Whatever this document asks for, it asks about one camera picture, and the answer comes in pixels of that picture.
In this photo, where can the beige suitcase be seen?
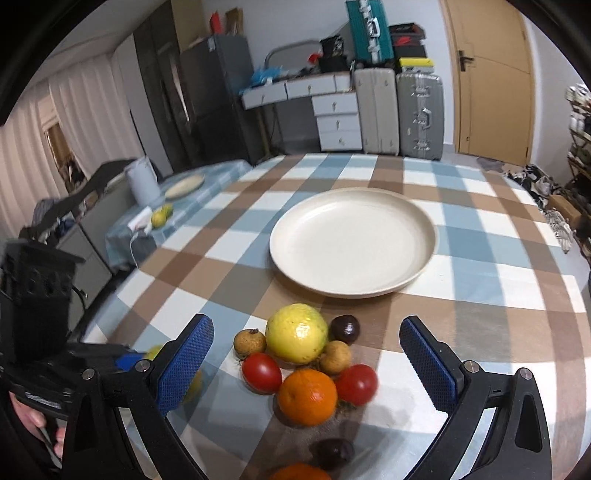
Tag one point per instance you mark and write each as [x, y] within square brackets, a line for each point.
[376, 92]

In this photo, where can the silver aluminium suitcase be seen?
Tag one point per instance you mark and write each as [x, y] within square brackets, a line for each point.
[421, 115]

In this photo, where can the person's left hand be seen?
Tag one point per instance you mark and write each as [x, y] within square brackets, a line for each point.
[34, 421]

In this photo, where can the dark grey refrigerator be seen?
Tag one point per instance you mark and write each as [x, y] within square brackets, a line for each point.
[215, 71]

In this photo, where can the orange tangerine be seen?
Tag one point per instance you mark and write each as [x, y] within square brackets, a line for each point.
[307, 398]
[300, 471]

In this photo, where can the green fruit on side table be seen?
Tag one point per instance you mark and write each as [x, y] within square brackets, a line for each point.
[160, 216]

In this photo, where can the dark purple plum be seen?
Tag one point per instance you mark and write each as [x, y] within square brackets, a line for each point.
[332, 454]
[345, 328]

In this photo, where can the rough yellow-green guava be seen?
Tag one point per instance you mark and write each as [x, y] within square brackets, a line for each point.
[195, 384]

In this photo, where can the checkered tablecloth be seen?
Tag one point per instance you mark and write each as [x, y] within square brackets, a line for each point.
[499, 291]

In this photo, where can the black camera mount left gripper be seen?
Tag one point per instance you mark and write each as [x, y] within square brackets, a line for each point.
[36, 291]

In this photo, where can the red cherry tomato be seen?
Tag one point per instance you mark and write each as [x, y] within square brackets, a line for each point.
[357, 384]
[261, 373]

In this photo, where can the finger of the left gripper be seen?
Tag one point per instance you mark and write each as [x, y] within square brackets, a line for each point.
[128, 360]

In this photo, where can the cream round plate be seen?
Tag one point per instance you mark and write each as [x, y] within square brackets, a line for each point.
[354, 243]

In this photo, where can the wooden shoe rack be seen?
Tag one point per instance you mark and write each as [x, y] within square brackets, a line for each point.
[578, 158]

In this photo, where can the cardboard box on floor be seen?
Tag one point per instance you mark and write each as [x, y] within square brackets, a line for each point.
[570, 213]

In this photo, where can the small plate on side table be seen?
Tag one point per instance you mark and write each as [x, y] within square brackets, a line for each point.
[184, 187]

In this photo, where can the white drawer desk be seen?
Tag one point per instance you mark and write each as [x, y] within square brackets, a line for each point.
[333, 101]

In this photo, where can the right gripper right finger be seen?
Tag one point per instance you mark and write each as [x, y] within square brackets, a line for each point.
[517, 444]

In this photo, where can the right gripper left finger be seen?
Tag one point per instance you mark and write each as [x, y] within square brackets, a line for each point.
[152, 388]

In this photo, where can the teal tool case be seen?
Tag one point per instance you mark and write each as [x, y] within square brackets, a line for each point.
[370, 32]

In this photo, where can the smooth yellow-green guava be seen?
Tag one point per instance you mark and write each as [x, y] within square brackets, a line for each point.
[297, 333]

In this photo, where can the brown longan fruit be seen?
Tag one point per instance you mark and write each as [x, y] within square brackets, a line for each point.
[336, 358]
[249, 341]

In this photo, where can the wooden door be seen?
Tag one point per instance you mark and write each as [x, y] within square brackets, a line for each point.
[493, 80]

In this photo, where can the white curtain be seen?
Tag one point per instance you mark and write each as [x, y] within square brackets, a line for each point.
[89, 103]

